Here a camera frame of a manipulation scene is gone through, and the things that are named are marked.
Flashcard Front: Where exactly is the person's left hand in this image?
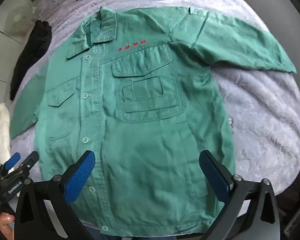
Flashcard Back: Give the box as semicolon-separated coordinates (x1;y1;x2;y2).
0;211;15;240

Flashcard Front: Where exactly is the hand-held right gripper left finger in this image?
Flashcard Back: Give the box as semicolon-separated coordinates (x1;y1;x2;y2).
15;150;96;240

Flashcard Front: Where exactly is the lavender embossed blanket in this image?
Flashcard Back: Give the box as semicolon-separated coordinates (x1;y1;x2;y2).
11;0;300;230

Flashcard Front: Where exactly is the white electric fan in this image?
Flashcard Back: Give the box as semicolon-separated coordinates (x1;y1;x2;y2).
6;7;31;34

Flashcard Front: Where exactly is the white fluffy cloth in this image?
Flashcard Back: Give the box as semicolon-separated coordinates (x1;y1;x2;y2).
0;104;15;165

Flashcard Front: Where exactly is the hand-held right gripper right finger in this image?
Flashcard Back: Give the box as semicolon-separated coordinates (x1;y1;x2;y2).
199;150;280;240

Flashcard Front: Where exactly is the green button-up work shirt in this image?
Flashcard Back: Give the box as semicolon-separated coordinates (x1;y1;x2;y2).
10;5;297;238

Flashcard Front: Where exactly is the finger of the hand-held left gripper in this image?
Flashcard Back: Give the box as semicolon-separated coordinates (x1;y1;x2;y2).
1;152;21;173
15;151;40;178

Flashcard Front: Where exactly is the black garment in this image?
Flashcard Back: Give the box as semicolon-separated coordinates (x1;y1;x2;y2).
10;19;52;101

